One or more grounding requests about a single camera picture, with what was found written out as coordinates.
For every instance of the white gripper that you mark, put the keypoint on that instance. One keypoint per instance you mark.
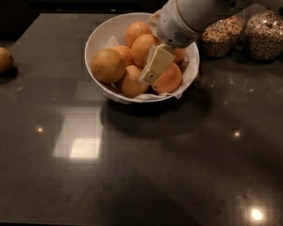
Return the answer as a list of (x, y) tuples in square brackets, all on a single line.
[(172, 24)]

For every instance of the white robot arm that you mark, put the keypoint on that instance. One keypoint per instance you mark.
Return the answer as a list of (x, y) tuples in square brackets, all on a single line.
[(200, 14)]

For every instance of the small middle-left orange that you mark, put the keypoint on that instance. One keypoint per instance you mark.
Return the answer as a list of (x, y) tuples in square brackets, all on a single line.
[(125, 52)]

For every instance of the white paper bowl liner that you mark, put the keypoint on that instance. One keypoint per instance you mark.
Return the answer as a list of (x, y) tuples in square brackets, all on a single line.
[(189, 68)]

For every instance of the large left orange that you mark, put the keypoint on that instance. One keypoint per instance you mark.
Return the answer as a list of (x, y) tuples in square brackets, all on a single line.
[(107, 65)]

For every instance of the white bowl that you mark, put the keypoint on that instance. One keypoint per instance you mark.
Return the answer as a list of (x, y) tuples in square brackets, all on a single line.
[(108, 34)]

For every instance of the middle glass cereal jar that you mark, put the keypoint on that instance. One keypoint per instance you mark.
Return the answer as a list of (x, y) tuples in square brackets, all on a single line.
[(218, 39)]

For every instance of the glass cereal jar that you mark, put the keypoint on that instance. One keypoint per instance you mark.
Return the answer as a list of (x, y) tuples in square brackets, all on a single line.
[(263, 36), (218, 39)]

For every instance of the right glass cereal jar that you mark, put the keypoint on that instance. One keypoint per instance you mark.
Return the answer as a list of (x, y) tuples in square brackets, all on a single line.
[(263, 36)]

